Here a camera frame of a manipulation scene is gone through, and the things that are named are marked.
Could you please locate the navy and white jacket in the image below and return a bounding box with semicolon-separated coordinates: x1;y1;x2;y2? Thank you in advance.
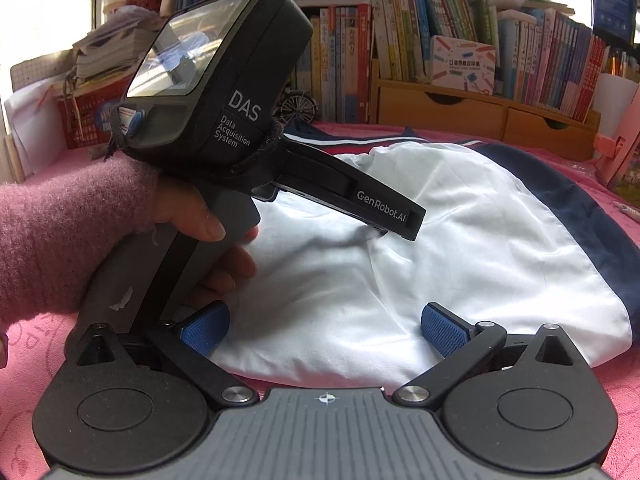
220;122;633;381

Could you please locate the miniature black bicycle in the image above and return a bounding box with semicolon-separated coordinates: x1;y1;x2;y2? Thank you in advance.
277;87;321;123

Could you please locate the person's left hand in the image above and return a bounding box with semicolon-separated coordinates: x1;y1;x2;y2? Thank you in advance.
152;175;261;306

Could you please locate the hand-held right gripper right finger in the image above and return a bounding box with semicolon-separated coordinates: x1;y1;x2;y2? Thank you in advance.
392;302;576;408

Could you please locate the white colourful print card box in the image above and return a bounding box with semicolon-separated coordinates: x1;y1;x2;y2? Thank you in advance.
430;35;496;96

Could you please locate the large red plastic basket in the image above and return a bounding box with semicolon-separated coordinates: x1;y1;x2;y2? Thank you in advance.
55;75;136;151

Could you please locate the wooden drawer organizer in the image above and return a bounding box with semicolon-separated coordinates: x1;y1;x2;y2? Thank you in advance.
372;77;601;161

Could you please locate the pink rabbit print blanket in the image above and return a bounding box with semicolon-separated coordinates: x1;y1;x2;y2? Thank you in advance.
0;120;640;480

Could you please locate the dark blue carton box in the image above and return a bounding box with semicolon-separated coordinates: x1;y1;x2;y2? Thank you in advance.
594;0;638;43

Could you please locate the stack of papers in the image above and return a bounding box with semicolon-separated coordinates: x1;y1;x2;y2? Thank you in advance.
72;5;168;86

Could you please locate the row of colourful books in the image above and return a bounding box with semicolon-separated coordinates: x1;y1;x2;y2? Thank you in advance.
182;0;640;126

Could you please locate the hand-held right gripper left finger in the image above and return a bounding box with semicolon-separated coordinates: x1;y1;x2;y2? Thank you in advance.
70;301;261;408

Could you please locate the pink folder stand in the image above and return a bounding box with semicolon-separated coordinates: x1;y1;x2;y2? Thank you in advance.
592;105;640;201

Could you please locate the white board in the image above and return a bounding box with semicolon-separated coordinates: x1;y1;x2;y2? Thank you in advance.
4;80;68;183

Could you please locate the white paper roll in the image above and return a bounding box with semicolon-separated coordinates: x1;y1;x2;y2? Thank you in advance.
592;72;640;126

